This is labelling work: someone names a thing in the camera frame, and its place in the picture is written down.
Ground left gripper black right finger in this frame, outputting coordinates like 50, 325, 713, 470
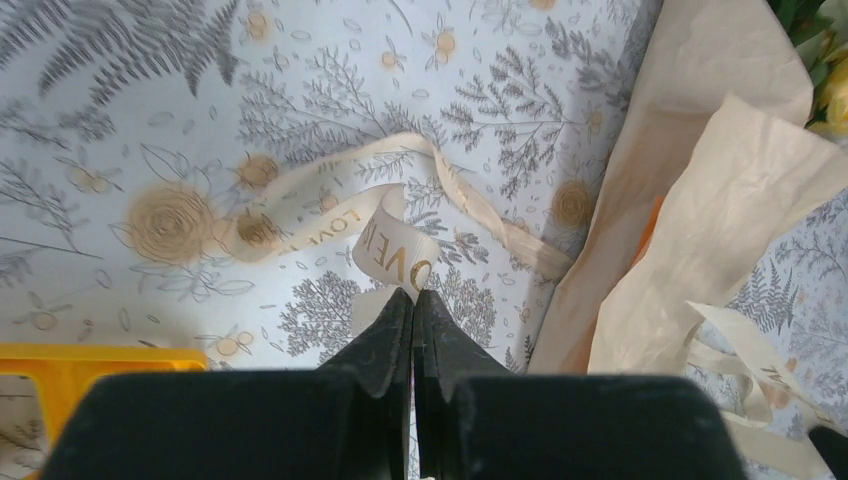
412, 290, 511, 479

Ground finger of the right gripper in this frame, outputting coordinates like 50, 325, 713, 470
808, 425, 848, 480

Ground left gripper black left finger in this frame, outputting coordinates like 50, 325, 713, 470
319, 287, 413, 479

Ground cream ribbon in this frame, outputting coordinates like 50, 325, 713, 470
223, 132, 574, 301

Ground colourful flower bouquet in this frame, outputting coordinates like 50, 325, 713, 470
529, 1, 847, 479

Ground red yellow toy truck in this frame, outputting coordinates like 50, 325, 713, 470
1, 343, 208, 445

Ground floral patterned table mat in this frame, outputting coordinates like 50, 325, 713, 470
0, 0, 848, 480

